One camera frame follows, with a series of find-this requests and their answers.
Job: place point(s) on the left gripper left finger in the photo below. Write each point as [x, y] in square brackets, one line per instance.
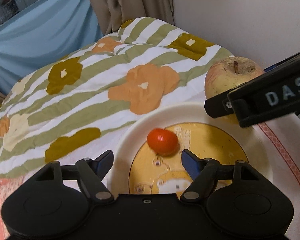
[89, 174]

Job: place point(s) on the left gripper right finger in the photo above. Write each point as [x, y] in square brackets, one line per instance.
[205, 173]

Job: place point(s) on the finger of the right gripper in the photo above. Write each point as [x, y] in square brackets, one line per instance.
[221, 104]
[270, 68]

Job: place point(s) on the large red-yellow apple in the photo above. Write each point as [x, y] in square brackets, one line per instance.
[227, 74]

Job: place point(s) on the small mandarin front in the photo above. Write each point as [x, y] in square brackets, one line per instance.
[163, 142]

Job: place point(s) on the cream duck-print oval plate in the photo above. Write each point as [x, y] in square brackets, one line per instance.
[138, 170]

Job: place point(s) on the pink floral bed sheet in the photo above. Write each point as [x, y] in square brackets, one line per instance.
[67, 128]

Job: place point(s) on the green striped floral quilt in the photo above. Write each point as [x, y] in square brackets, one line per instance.
[142, 62]

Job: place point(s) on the blue cloth curtain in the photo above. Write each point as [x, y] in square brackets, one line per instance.
[43, 33]

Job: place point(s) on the beige curtain right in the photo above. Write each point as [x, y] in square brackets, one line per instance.
[111, 14]

